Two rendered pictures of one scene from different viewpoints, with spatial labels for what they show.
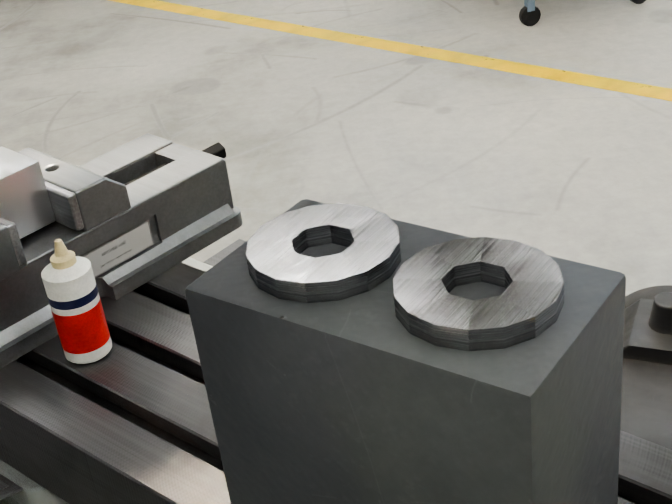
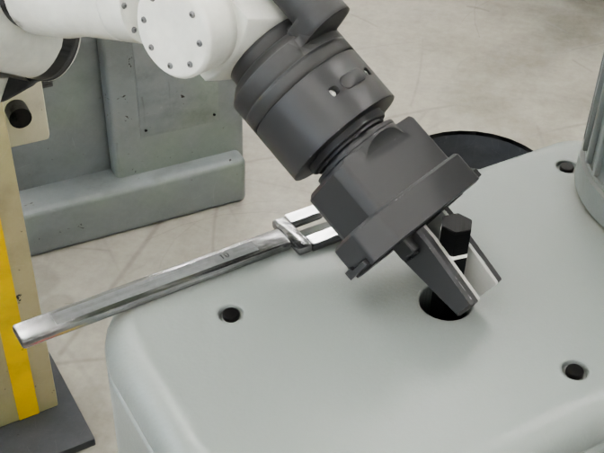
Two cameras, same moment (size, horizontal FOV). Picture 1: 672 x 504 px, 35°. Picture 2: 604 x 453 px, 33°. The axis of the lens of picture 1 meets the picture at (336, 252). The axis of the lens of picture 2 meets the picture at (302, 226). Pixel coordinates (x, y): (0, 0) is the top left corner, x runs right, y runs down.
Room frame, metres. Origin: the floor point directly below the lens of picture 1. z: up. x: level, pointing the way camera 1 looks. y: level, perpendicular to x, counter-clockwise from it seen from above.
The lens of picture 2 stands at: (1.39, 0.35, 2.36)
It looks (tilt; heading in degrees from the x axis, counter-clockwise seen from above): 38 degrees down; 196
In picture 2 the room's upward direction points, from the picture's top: 2 degrees clockwise
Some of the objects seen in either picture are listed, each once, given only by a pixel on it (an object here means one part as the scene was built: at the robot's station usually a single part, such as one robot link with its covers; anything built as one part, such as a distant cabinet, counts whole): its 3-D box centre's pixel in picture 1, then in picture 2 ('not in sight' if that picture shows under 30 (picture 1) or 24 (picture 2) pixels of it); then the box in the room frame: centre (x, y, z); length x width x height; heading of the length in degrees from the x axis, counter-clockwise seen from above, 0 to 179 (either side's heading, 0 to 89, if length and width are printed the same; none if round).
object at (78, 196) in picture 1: (60, 185); not in sight; (0.88, 0.24, 0.99); 0.12 x 0.06 x 0.04; 44
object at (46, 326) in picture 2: not in sight; (186, 274); (0.90, 0.13, 1.89); 0.24 x 0.04 x 0.01; 139
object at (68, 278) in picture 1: (73, 297); not in sight; (0.74, 0.22, 0.96); 0.04 x 0.04 x 0.11
